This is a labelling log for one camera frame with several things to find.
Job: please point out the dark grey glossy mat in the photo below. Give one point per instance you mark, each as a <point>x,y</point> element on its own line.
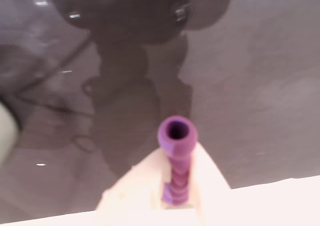
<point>250,86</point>

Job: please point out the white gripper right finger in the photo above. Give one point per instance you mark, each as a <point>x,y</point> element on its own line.
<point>210,183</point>

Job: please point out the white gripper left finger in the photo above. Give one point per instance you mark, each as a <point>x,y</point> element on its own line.
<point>135,186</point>

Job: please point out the purple ribbed pen grip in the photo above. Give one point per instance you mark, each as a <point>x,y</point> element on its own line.
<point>178,176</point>

